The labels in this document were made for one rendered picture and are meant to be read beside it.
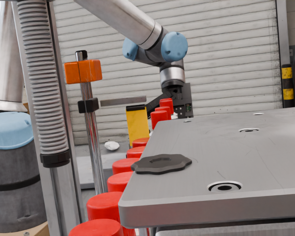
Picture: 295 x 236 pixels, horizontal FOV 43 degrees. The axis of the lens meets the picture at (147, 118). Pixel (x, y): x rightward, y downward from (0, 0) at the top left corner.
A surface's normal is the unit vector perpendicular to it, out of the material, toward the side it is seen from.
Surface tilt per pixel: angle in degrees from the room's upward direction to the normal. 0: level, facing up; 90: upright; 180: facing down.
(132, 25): 114
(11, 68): 92
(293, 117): 0
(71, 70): 90
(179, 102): 60
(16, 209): 75
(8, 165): 93
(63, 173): 90
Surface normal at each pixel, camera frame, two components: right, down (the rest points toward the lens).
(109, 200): -0.14, -0.99
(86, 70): -0.11, 0.15
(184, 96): -0.15, -0.36
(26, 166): 0.73, 0.06
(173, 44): 0.50, 0.11
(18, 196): 0.32, -0.17
